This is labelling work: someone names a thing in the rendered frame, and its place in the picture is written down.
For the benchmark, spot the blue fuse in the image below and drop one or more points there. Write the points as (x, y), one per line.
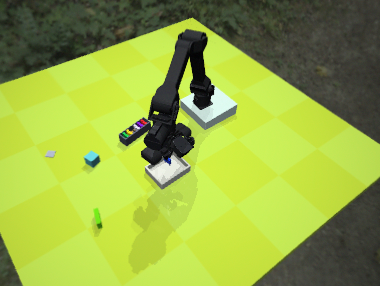
(168, 161)

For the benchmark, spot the green rectangular bar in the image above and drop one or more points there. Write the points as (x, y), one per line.
(97, 218)

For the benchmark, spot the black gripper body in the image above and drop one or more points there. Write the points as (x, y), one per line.
(154, 156)

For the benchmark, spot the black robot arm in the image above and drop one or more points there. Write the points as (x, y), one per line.
(190, 44)

